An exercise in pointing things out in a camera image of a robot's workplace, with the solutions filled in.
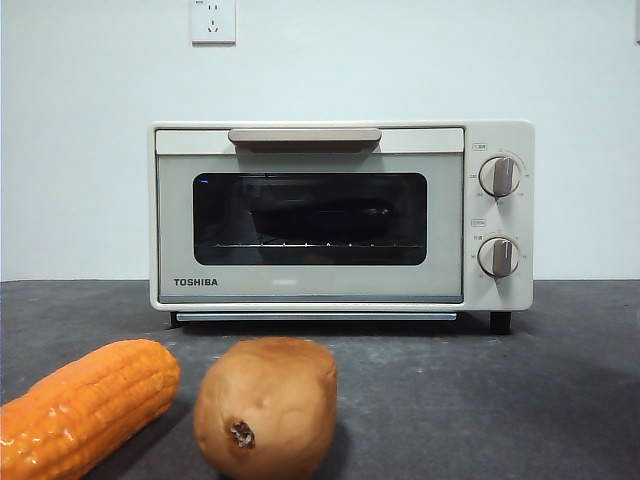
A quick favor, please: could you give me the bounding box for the purple eggplant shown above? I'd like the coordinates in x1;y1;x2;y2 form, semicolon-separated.
249;198;396;242

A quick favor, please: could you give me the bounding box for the glass oven door beige handle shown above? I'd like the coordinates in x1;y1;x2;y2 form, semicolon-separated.
155;127;465;305

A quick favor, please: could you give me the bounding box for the silver oven crumb tray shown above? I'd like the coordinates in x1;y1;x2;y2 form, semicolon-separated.
175;312;459;322

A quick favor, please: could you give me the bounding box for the cream Toshiba toaster oven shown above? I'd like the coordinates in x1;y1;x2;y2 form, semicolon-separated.
148;118;536;335

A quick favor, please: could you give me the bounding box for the brown potato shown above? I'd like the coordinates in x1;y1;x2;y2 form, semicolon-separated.
193;336;339;480

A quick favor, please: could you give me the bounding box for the beige timer knob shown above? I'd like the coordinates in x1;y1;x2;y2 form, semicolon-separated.
477;236;521;279

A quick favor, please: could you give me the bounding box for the beige temperature knob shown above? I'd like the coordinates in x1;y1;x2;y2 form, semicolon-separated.
477;155;524;198

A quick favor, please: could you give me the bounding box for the orange corn cob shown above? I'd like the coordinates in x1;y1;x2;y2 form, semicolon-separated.
0;338;182;480

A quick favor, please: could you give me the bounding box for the white wall power socket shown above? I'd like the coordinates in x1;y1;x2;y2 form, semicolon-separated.
191;0;237;47

